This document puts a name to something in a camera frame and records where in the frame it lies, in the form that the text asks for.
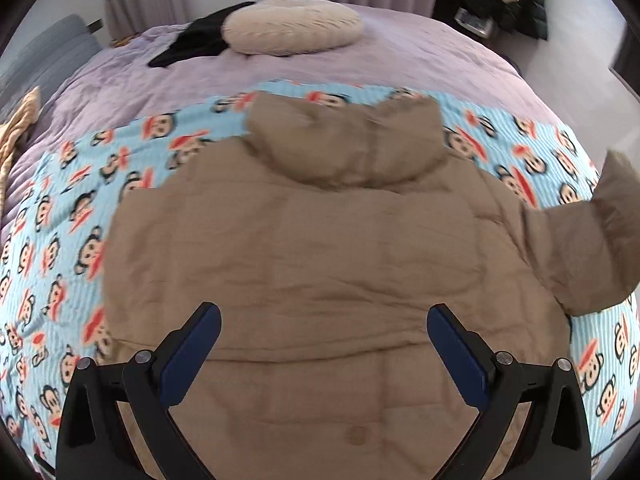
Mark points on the black garment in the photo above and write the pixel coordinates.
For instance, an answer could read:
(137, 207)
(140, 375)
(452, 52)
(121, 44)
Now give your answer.
(195, 40)

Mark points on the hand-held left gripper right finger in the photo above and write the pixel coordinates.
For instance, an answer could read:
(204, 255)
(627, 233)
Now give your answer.
(457, 355)

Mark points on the dark green puffer jacket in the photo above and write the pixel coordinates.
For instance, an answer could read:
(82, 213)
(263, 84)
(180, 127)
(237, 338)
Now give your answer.
(530, 0)

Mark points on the blue monkey print blanket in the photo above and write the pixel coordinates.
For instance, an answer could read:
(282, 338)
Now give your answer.
(50, 260)

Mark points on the yellow crumpled cloth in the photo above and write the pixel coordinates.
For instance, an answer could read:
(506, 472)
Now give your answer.
(20, 125)

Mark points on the lilac bedspread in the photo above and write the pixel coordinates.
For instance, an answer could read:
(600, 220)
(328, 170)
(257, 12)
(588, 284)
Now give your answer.
(200, 80)

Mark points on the round beige cushion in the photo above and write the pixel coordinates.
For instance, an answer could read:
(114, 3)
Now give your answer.
(292, 25)

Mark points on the grey padded headboard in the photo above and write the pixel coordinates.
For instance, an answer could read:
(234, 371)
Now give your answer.
(45, 55)

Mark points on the tan puffer jacket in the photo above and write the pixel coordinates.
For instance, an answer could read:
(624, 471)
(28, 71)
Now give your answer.
(320, 260)

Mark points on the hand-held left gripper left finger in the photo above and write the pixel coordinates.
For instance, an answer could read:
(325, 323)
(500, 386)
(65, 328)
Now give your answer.
(192, 355)

